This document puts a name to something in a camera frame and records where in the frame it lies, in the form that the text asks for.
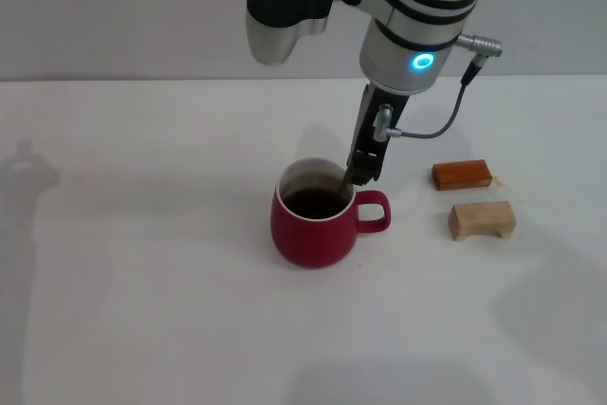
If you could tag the dark brown wooden block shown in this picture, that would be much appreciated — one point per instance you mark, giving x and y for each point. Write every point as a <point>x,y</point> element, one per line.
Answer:
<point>460,175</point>

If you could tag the dark coffee liquid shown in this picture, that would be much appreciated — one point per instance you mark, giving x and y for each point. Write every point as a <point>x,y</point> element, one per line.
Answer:
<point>310,203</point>

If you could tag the dark red ceramic mug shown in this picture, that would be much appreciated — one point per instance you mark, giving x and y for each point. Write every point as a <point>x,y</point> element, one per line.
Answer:
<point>310,244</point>

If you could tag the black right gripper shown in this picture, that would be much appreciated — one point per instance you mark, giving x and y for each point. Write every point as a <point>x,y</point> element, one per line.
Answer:
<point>374,144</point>

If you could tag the light wooden arch block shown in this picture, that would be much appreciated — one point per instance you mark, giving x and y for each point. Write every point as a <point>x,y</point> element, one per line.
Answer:
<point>479,215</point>

